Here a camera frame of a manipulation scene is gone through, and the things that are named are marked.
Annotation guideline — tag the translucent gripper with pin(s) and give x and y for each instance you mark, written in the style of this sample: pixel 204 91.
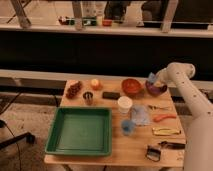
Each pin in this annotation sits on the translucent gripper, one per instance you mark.
pixel 160 77

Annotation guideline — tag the purple bowl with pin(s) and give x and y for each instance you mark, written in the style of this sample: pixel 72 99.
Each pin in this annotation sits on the purple bowl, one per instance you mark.
pixel 155 89

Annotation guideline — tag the blue sponge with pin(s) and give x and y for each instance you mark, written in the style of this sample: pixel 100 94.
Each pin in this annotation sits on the blue sponge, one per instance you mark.
pixel 152 78

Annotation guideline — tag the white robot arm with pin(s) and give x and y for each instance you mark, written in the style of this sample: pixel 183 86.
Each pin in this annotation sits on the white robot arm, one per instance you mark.
pixel 198 154

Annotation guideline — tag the orange bowl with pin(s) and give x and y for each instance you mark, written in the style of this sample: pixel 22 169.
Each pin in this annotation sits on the orange bowl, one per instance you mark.
pixel 131 87

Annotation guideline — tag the small metal fork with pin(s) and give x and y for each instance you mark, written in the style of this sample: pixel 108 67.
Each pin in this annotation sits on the small metal fork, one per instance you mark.
pixel 158 108

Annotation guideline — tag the orange carrot toy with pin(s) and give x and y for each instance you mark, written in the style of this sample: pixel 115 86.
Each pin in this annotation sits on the orange carrot toy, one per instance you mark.
pixel 159 118

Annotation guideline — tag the white plastic cup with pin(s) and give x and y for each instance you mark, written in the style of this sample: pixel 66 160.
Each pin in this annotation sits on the white plastic cup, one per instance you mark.
pixel 124 104

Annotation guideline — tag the wooden table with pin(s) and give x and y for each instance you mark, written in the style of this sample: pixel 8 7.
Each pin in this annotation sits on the wooden table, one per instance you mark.
pixel 125 150

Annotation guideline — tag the black rectangular block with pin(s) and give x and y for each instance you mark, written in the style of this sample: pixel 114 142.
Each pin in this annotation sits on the black rectangular block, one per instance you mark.
pixel 111 95

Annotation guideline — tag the small blue cup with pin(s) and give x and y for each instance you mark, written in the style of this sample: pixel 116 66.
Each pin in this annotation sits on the small blue cup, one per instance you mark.
pixel 127 127

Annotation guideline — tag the orange fruit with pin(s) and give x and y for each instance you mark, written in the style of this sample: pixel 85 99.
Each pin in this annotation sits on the orange fruit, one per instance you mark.
pixel 95 84

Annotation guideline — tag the small metal cup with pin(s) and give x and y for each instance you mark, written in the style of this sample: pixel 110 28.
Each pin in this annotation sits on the small metal cup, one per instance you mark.
pixel 88 97

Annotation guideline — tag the black scrub brush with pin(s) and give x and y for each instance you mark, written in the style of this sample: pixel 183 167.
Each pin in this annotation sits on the black scrub brush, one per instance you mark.
pixel 153 154

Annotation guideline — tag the red grapes bunch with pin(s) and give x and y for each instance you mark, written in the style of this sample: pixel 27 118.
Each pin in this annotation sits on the red grapes bunch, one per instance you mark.
pixel 73 90

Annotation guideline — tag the green plastic tray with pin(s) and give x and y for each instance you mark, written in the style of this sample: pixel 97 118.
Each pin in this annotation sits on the green plastic tray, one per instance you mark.
pixel 80 131

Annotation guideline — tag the black chair base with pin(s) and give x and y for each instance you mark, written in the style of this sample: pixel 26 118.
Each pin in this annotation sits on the black chair base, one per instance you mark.
pixel 30 138

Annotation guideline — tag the black handled knife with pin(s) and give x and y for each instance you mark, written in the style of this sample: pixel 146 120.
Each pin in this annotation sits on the black handled knife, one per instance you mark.
pixel 172 145

